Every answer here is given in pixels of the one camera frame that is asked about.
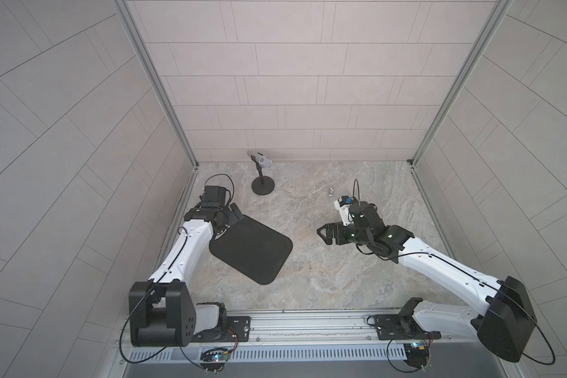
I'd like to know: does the black cutting board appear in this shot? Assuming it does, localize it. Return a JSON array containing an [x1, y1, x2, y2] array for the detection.
[[209, 217, 293, 285]]

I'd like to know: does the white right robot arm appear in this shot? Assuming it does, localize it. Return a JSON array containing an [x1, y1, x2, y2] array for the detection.
[[317, 197, 539, 362]]

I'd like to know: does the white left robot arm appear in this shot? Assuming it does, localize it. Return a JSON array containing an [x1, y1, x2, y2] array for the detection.
[[128, 204, 243, 347]]

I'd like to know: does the right circuit board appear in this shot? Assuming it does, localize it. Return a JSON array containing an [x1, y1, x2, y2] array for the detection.
[[404, 343, 431, 370]]

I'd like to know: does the circuit board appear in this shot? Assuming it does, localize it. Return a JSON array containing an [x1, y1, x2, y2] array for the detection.
[[404, 343, 431, 370], [199, 347, 232, 373]]

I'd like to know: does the left circuit board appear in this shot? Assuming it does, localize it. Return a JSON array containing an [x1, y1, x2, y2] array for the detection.
[[199, 347, 232, 373]]

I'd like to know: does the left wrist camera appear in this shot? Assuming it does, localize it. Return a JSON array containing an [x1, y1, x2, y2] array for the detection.
[[202, 185, 228, 207]]

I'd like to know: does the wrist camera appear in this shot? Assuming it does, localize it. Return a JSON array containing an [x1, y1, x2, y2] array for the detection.
[[202, 185, 228, 207], [335, 195, 360, 226]]

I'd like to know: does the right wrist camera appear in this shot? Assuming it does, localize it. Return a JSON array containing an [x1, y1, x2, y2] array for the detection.
[[335, 195, 360, 226]]

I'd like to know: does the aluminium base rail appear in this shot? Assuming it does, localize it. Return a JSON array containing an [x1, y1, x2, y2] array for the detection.
[[114, 310, 499, 371]]

